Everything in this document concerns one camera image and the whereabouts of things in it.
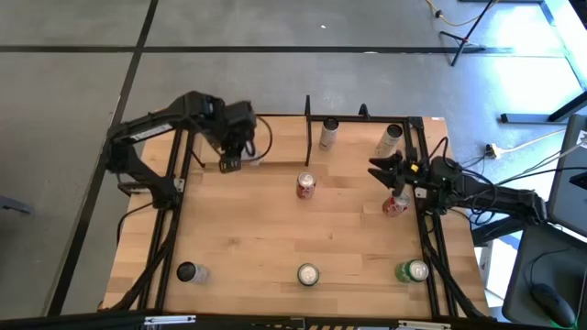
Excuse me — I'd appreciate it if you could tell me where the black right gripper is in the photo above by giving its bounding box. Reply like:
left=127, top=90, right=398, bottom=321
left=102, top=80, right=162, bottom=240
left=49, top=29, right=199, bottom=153
left=366, top=153, right=435, bottom=197

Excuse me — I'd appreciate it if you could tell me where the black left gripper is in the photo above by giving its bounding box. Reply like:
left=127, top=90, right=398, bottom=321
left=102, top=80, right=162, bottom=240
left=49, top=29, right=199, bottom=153
left=211, top=101, right=258, bottom=174

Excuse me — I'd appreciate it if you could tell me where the white Celsius Tropical Vibe can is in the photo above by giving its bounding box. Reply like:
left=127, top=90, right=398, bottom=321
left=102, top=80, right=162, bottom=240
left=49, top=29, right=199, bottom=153
left=374, top=123, right=404, bottom=158

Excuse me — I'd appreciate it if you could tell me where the red Coca-Cola can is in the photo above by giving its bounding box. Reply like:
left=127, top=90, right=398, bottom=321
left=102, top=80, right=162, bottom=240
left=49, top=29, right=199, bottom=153
left=382, top=191, right=412, bottom=218
left=295, top=171, right=317, bottom=201

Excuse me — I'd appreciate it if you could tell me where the white Celsius Peach Vibe can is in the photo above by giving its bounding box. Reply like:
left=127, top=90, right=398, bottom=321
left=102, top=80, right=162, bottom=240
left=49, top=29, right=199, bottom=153
left=318, top=116, right=340, bottom=152

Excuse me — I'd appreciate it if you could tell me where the green Sprite can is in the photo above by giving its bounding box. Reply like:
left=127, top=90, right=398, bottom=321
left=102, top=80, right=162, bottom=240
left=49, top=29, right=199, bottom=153
left=393, top=258, right=431, bottom=284
left=296, top=262, right=321, bottom=288

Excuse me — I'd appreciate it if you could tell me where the white Celsius tall can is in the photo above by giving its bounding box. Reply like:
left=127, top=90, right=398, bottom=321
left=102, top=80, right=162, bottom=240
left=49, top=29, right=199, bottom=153
left=175, top=260, right=211, bottom=285

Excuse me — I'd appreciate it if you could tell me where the black tripod stand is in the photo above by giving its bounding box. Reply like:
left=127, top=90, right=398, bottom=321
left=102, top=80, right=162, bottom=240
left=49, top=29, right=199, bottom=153
left=438, top=0, right=501, bottom=68

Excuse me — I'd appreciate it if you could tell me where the grey side desk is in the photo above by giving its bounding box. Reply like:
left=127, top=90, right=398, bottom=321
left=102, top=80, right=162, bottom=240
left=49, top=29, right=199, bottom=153
left=471, top=214, right=587, bottom=329

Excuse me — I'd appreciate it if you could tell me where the dark grey flat panel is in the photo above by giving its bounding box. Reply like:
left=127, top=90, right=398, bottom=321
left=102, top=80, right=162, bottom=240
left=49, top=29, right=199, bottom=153
left=548, top=114, right=587, bottom=237

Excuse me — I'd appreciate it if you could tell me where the black computer mouse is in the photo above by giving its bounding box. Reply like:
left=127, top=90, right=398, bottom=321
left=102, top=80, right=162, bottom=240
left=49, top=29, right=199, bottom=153
left=531, top=282, right=578, bottom=329

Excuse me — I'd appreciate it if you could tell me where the grey chair base leg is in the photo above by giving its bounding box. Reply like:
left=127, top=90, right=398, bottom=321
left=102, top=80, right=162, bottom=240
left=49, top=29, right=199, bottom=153
left=0, top=194, right=33, bottom=215

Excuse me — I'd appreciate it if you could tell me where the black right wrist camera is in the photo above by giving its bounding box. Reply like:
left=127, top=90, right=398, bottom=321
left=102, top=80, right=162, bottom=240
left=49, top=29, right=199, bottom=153
left=432, top=155, right=462, bottom=182

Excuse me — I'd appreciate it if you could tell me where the wooden shelf with black frame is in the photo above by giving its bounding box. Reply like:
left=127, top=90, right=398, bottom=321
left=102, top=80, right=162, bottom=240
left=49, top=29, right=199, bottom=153
left=191, top=94, right=314, bottom=169

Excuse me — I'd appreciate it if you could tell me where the black aluminium rig frame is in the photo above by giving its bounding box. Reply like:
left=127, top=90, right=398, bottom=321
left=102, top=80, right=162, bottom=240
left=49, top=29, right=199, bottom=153
left=98, top=104, right=499, bottom=322

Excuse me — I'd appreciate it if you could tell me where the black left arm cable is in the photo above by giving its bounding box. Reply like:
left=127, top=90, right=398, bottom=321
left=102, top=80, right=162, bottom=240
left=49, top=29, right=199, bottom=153
left=116, top=201, right=155, bottom=247

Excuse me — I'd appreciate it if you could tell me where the white power cable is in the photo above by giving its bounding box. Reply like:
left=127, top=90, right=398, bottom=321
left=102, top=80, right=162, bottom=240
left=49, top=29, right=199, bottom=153
left=497, top=127, right=570, bottom=152

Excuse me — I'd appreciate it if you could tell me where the silver metal bracket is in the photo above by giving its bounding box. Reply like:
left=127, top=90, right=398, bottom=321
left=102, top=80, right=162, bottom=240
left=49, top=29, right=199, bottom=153
left=143, top=313, right=197, bottom=326
left=397, top=319, right=453, bottom=330

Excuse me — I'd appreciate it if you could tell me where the yellow cable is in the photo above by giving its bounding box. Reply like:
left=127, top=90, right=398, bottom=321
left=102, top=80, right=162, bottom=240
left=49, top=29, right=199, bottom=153
left=425, top=0, right=499, bottom=28

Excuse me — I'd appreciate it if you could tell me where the black camera mount beam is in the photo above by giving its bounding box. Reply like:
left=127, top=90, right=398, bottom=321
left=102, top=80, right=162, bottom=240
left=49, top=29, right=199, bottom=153
left=0, top=311, right=587, bottom=330

